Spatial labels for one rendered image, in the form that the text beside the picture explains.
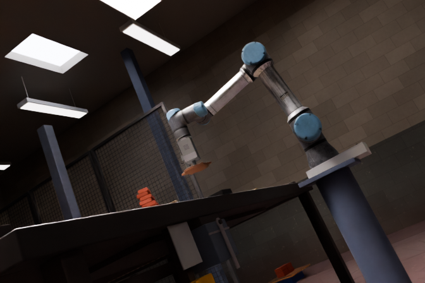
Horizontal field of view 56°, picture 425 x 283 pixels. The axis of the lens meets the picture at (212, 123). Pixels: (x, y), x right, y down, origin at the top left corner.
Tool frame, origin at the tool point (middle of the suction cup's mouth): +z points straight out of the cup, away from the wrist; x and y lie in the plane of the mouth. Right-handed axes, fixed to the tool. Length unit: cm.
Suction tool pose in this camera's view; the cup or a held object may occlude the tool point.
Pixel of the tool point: (197, 169)
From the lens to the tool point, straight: 190.1
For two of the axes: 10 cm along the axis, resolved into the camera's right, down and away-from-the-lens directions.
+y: -1.6, -2.4, -9.6
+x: 9.0, -4.3, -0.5
